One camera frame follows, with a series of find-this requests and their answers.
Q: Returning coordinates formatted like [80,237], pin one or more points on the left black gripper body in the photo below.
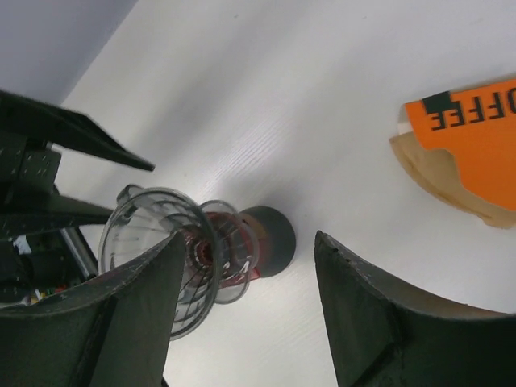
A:
[28,262]

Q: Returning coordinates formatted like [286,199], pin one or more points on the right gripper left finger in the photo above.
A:
[113,330]

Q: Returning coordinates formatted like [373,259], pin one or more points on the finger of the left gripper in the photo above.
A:
[35,214]
[67,128]

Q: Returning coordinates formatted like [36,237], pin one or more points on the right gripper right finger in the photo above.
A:
[384,331]

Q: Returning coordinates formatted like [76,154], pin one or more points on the brown paper filter stack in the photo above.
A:
[435,171]

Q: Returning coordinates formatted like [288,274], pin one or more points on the orange coffee filter package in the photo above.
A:
[477,127]

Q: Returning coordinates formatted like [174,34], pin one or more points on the glass carafe with red rim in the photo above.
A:
[256,242]

